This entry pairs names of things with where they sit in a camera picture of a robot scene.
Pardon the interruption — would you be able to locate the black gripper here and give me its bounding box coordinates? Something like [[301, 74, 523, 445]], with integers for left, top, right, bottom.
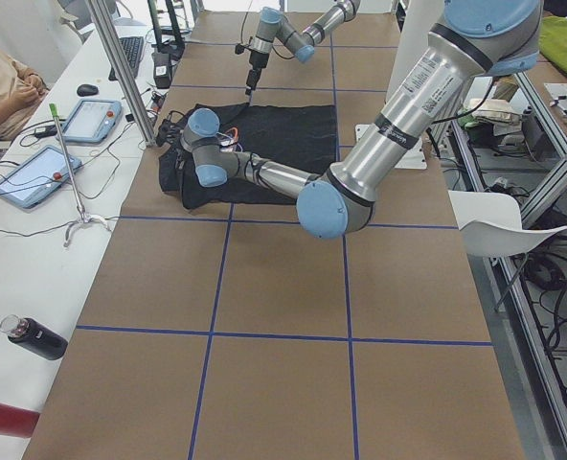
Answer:
[[235, 43, 270, 105], [156, 110, 186, 150]]

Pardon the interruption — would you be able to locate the black printed t-shirt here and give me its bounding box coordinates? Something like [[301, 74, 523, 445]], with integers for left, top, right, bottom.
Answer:
[[159, 103, 337, 210]]

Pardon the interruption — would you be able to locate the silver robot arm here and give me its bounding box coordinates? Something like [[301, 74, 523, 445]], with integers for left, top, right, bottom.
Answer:
[[235, 1, 361, 101], [172, 1, 543, 239]]

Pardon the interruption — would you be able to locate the black power adapter box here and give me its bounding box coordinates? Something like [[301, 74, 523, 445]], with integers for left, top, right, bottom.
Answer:
[[152, 52, 172, 89]]

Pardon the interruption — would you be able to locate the far blue teach pendant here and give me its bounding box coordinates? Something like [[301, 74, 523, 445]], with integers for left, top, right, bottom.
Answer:
[[62, 99, 122, 144]]

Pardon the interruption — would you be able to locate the blue teach pendant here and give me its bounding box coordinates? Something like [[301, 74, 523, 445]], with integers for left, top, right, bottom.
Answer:
[[0, 146, 69, 210], [62, 99, 122, 144]]

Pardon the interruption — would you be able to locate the black keyboard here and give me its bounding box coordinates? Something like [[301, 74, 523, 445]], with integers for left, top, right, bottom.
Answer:
[[119, 36, 145, 79]]

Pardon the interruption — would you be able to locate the black computer mouse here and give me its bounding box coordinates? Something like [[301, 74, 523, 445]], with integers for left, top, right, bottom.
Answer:
[[77, 83, 99, 97]]

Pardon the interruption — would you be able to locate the metal stand with green tip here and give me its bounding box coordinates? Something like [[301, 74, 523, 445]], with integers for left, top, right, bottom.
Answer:
[[49, 103, 111, 248]]

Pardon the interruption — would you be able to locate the near blue teach pendant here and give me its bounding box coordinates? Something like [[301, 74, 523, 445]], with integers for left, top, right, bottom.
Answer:
[[0, 146, 69, 210]]

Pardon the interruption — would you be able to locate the seated person beige shirt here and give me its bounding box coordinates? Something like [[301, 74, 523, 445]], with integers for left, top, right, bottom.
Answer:
[[0, 49, 49, 141]]

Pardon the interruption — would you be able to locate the black drink bottle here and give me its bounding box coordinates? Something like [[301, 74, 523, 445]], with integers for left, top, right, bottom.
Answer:
[[0, 314, 68, 360]]

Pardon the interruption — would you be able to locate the white plastic chair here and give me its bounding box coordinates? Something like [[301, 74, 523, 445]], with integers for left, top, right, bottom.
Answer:
[[448, 191, 567, 258]]

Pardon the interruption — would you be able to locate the red bottle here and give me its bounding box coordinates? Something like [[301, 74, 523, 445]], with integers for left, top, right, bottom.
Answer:
[[0, 403, 40, 438]]

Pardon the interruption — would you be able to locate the aluminium frame post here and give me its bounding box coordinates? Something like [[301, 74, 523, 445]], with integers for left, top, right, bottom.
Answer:
[[86, 0, 155, 147]]

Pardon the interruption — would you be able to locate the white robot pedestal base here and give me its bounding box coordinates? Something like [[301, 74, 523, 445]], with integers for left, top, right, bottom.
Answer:
[[354, 0, 445, 171]]

